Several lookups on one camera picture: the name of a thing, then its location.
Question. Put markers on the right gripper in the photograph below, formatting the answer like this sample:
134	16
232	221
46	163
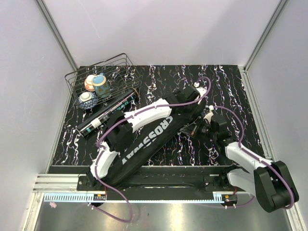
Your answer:
190	129

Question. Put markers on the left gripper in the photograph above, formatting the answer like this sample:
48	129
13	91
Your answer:
194	104

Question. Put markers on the black racket bag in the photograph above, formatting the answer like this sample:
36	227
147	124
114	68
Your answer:
149	139

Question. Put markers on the black shuttlecock tube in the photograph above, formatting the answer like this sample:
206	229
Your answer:
118	103

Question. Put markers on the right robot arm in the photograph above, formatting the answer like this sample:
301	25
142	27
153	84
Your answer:
269	182

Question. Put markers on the blue butterfly mug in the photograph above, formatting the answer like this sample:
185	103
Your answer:
101	85

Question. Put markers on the orange white bowl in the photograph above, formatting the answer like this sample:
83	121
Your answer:
88	83

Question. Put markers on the blue patterned bowl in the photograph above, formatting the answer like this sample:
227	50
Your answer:
87	100

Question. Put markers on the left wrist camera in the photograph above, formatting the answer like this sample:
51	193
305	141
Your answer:
201	90

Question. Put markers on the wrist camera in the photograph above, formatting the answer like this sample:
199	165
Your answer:
208	113
201	90

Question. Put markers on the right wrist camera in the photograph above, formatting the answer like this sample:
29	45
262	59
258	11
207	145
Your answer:
208	113

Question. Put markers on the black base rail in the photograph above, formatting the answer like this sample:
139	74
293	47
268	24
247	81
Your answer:
180	184

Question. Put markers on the wire dish rack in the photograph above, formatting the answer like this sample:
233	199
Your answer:
121	75

